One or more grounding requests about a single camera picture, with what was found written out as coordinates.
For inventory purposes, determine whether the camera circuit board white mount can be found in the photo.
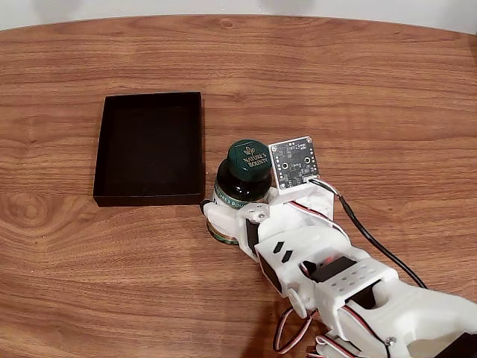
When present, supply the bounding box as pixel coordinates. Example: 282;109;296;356
268;136;322;204

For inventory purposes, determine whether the black shallow cardboard box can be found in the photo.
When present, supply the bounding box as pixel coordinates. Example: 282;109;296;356
92;91;205;208

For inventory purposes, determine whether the green pill bottle white label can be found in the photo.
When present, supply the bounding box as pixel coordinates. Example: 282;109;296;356
206;138;272;245

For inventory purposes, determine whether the red white black servo cable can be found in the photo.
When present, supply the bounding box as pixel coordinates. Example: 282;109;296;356
274;307;318;354
289;200;348;239
341;303;391;358

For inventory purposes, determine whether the black camera cable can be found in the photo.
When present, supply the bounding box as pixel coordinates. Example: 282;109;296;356
303;177;429;291

